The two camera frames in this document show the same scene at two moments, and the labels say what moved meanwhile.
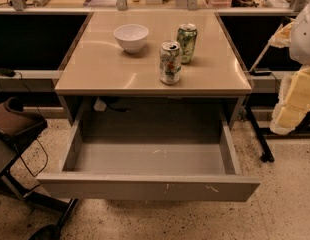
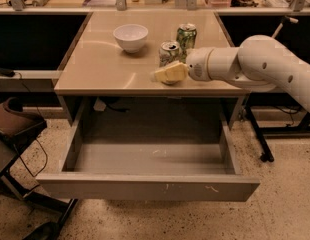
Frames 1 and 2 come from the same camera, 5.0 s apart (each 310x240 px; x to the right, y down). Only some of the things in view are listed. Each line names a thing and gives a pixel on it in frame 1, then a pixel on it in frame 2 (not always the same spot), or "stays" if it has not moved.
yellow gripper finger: x=297 y=98 -> x=197 y=59
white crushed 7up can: x=170 y=62 stays
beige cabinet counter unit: x=104 y=86 stays
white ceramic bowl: x=131 y=37 stays
